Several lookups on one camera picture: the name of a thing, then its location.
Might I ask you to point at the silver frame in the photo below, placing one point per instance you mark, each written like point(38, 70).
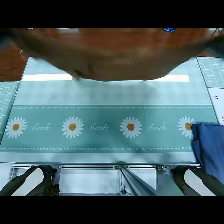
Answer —
point(100, 180)

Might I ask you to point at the blue garment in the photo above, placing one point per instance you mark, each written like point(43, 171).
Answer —
point(210, 146)

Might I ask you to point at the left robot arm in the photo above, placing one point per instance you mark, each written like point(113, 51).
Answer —
point(43, 181)

